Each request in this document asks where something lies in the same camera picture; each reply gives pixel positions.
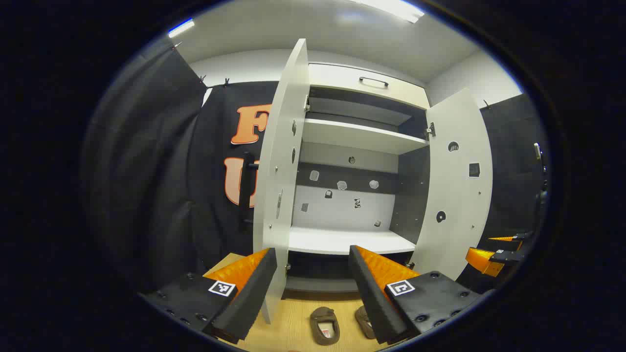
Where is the white shoe cabinet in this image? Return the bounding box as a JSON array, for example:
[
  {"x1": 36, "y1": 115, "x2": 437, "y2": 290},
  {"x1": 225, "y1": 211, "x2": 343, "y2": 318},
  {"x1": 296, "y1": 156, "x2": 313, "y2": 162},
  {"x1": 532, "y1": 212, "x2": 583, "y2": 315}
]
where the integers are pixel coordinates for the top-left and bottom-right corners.
[{"x1": 285, "y1": 63, "x2": 432, "y2": 294}]

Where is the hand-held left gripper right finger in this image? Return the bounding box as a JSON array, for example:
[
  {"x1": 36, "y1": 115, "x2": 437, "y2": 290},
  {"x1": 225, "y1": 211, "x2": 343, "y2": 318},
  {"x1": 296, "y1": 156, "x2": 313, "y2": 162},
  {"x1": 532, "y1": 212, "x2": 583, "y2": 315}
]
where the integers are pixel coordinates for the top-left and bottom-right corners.
[{"x1": 348, "y1": 244, "x2": 482, "y2": 345}]

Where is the white cabinet drawer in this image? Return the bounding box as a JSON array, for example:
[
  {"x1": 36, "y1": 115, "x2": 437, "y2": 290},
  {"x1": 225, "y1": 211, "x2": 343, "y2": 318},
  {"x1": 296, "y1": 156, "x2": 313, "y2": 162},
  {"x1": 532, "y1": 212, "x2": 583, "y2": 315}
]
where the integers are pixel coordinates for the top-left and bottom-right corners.
[{"x1": 309, "y1": 63, "x2": 431, "y2": 109}]

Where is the black door handle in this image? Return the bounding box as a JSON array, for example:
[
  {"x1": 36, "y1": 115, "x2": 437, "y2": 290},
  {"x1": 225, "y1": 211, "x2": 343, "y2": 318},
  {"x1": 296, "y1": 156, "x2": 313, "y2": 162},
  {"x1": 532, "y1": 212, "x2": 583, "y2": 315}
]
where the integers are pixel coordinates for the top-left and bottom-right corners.
[{"x1": 238, "y1": 152, "x2": 260, "y2": 230}]

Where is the ceiling light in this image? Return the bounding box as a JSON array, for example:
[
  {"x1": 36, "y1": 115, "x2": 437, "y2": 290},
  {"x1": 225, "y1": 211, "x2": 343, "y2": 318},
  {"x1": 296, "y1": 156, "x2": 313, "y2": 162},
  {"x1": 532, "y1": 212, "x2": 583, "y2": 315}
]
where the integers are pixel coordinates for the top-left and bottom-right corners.
[
  {"x1": 168, "y1": 19, "x2": 195, "y2": 39},
  {"x1": 362, "y1": 0, "x2": 425, "y2": 24}
]

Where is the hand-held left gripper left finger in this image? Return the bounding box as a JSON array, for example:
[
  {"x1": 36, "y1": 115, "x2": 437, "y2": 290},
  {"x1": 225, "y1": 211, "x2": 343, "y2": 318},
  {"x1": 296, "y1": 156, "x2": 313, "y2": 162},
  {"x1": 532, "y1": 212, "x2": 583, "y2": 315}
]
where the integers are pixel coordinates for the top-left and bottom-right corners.
[{"x1": 139, "y1": 247, "x2": 278, "y2": 344}]

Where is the white cabinet door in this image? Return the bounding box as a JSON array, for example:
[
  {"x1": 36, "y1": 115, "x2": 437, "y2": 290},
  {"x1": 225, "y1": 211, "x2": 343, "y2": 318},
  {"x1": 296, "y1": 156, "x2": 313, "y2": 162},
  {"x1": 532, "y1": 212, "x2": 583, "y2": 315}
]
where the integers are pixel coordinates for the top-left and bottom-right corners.
[
  {"x1": 410, "y1": 87, "x2": 493, "y2": 282},
  {"x1": 252, "y1": 38, "x2": 311, "y2": 326}
]

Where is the brown fuzzy shoe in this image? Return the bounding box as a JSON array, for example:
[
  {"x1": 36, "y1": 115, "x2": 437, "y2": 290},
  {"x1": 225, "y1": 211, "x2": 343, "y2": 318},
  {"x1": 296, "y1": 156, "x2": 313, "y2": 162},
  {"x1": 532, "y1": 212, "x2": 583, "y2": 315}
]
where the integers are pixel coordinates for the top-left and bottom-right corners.
[
  {"x1": 355, "y1": 306, "x2": 376, "y2": 339},
  {"x1": 310, "y1": 307, "x2": 341, "y2": 346}
]

